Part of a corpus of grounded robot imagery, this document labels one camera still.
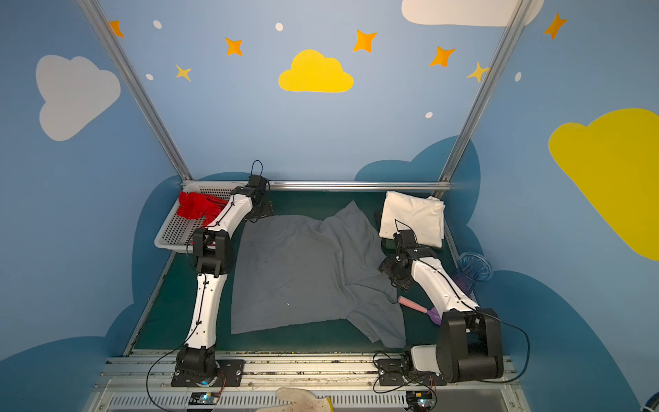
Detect grey t shirt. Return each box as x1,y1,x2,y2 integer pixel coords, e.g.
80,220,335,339
231,202,406,348

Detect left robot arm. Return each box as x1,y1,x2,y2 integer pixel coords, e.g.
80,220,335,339
172,174,269,387

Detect horizontal aluminium frame bar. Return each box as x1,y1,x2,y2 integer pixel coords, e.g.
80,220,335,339
182,180,451,192

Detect circuit board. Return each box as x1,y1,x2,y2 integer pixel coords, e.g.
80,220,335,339
405,391,435,412
188,392,219,408

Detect white work glove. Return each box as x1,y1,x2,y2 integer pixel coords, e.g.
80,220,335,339
257,387,334,412

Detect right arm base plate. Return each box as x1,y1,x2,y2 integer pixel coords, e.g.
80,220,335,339
373,357,446,386

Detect white plastic laundry basket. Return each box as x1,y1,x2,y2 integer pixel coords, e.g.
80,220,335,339
154,180,247,253

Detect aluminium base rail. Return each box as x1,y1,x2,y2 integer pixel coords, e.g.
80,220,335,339
84,351,530,411

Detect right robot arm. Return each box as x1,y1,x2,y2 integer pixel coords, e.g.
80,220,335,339
379,229,504,383

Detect purple scoop pink handle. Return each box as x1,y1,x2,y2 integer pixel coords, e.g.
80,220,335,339
397,296,441,325

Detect right aluminium frame post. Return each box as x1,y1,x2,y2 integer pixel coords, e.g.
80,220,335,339
439,0,533,186

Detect left aluminium frame post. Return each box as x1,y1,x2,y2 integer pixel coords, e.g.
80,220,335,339
77,0,194,181

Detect folded white t shirt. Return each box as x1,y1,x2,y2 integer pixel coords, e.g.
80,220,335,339
379,192,446,248

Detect left circuit board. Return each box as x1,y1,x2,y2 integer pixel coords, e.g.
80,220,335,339
188,392,219,408

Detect red t shirt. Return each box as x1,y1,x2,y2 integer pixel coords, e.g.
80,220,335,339
177,192,228,227

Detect right circuit board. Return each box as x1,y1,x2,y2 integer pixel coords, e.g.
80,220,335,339
405,391,435,412

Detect aluminium frame post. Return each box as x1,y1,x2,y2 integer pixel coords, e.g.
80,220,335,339
439,0,533,186
77,0,194,181

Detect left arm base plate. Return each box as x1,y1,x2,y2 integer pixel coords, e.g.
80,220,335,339
171,359,245,388

